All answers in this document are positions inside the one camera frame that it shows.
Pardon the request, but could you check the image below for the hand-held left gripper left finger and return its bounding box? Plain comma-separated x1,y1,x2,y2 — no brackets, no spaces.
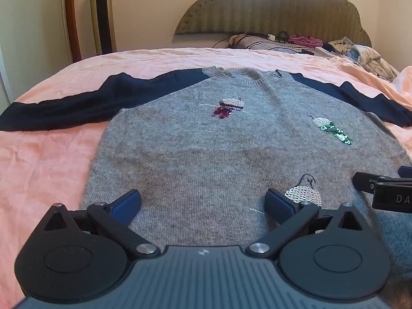
43,189,161,259

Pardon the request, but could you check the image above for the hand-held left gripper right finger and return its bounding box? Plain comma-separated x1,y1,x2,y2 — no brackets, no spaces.
246,188,365,260

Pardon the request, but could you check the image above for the grey sweater with navy sleeves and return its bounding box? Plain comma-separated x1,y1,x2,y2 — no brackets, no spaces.
0,66,412,280

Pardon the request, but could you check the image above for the pink bed sheet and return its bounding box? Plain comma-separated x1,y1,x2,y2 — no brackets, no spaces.
0,48,412,309

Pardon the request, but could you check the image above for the floral crumpled cloth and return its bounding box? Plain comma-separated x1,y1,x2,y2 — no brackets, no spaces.
328,37,400,82

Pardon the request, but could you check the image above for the pink crumpled cloth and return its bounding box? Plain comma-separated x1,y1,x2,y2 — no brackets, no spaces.
288,34,324,48

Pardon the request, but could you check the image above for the patterned pillow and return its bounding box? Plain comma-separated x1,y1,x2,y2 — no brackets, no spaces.
227,34,316,55

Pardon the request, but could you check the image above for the gold tower heater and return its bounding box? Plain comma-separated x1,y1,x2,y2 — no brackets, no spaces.
88,0,117,55

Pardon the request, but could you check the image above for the olive upholstered headboard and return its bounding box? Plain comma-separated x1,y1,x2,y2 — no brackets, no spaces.
175,0,373,47

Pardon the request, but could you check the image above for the wooden door frame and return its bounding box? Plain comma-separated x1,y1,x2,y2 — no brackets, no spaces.
64,0,82,63

